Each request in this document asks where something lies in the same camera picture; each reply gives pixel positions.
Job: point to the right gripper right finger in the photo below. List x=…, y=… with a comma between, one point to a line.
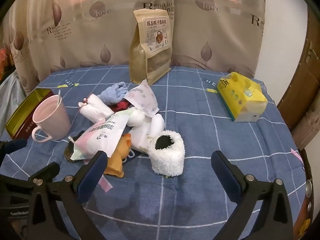
x=230, y=177

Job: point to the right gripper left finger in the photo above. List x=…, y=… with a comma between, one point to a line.
x=44, y=218

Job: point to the black gold mesh pouch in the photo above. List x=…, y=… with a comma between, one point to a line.
x=69, y=151

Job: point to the orange plush toy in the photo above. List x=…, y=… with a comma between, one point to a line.
x=115, y=162

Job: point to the pink white wipes pack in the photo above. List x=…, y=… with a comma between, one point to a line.
x=102, y=136

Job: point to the white fluffy sock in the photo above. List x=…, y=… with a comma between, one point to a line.
x=166, y=153

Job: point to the floral white sachet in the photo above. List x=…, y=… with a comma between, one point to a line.
x=143, y=98

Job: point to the gold red tin box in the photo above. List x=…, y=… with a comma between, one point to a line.
x=20, y=125

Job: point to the pink ceramic mug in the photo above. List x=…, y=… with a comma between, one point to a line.
x=51, y=120

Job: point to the light green plastic bag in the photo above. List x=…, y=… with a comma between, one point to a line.
x=11, y=96

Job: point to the white knit glove red cuff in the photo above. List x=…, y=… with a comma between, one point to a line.
x=94, y=109

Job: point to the white spoon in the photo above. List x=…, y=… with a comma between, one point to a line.
x=58, y=98

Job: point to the brown wooden door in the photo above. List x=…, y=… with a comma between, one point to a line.
x=299, y=106

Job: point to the red sleep mask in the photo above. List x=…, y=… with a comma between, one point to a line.
x=120, y=106

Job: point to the yellow tissue pack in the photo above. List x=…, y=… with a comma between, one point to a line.
x=242, y=96

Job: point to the red plastic bag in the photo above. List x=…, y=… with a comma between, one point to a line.
x=5, y=64

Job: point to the light blue fluffy sock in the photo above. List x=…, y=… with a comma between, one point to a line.
x=114, y=94

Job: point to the kraft paper snack bag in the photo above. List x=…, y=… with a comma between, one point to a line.
x=151, y=46

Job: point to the beige leaf print curtain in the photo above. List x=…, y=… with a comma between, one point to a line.
x=44, y=36

